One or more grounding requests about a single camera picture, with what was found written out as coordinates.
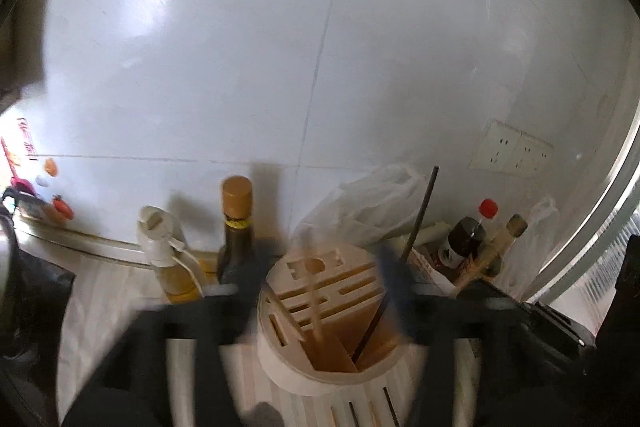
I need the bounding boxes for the striped cat table mat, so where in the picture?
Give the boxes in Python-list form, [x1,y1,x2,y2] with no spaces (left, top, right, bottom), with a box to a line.
[54,250,501,427]

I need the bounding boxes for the left wall socket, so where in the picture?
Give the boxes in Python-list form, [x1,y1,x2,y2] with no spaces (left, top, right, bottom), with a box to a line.
[470,121,522,172]

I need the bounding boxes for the plastic bag with red item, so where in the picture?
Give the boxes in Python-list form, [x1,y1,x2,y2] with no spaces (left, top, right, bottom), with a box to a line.
[495,195,560,301]

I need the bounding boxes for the wall socket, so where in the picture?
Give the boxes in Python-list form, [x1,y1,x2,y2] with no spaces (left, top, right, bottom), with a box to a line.
[470,121,522,172]
[532,142,553,176]
[504,134,539,178]

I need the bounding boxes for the black cap sauce bottle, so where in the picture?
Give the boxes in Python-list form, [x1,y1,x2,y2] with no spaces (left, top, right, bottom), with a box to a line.
[454,213,528,289]

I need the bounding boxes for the glass oil dispenser bottle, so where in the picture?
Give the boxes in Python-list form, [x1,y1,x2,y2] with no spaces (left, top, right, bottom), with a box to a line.
[137,206,209,303]

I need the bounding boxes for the red cap sauce bottle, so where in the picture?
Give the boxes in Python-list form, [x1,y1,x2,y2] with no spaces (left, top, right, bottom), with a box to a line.
[437,198,499,270]

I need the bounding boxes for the right wall socket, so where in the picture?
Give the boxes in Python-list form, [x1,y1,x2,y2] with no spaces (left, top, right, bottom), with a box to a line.
[532,142,553,176]

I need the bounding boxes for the steel wok with lid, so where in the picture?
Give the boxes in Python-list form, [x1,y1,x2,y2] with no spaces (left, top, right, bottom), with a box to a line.
[1,186,20,349]

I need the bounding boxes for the dark soy sauce bottle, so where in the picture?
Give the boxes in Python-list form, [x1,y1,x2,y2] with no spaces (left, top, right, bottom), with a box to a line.
[217,176,255,284]

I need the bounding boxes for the black induction cooktop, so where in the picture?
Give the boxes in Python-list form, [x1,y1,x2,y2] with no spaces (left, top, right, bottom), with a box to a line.
[1,251,75,426]

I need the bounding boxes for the cream utensil holder block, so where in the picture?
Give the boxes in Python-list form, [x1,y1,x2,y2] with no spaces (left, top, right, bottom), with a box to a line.
[257,244,407,397]

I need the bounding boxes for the middle wall socket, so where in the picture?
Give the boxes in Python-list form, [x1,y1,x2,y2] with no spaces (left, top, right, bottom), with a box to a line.
[504,134,539,178]

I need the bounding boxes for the white plastic bag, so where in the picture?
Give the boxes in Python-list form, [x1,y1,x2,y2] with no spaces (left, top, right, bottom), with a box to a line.
[291,164,428,246]

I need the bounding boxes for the black chopstick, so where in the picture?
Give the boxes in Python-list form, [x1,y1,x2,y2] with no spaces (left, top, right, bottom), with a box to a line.
[350,166,441,364]
[383,386,400,427]
[348,401,360,427]

